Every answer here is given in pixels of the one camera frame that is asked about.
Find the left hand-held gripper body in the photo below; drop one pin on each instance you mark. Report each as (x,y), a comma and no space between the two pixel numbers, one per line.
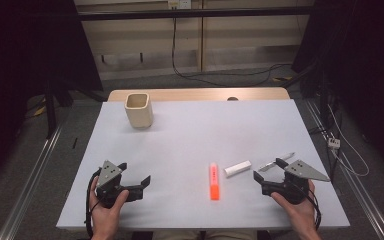
(108,175)

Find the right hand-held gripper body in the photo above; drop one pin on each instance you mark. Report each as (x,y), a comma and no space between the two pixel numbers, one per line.
(296,186)

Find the clear plastic pen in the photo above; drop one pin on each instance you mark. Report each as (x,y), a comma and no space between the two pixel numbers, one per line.
(288,155)

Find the orange highlighter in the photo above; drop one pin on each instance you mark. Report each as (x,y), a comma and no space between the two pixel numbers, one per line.
(214,183)

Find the beige pen holder cup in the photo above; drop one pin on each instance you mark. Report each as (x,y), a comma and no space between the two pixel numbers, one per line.
(140,116)

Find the person's right hand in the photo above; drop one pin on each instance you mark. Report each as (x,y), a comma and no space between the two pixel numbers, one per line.
(301,216)

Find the person's left hand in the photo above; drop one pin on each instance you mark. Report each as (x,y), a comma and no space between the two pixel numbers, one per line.
(105,220)

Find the small black floor item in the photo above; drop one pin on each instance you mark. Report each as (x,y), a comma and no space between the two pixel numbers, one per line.
(75,143)

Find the white power strip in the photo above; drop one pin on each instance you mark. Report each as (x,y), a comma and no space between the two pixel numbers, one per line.
(334,143)

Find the white table sheet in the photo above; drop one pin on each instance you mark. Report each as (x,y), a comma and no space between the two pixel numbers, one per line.
(186,150)

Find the black metal stand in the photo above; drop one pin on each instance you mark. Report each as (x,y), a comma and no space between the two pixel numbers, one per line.
(50,113)
(323,96)

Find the yellow floor tape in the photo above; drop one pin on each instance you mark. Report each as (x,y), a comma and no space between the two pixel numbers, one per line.
(281,79)
(39,111)

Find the wooden table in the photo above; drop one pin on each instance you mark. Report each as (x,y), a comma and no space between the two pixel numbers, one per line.
(180,94)

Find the black curtain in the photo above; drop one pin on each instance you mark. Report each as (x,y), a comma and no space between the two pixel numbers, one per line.
(13,50)
(373,66)

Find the black horizontal bar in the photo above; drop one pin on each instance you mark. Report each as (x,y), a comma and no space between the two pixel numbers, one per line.
(193,13)

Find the metal floor rail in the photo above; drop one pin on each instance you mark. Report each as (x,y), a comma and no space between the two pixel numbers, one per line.
(30,188)
(363,190)

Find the black wall bracket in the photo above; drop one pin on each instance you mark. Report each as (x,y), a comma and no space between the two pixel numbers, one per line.
(141,57)
(103,59)

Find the white wall socket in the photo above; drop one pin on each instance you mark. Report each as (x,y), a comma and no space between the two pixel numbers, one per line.
(179,4)

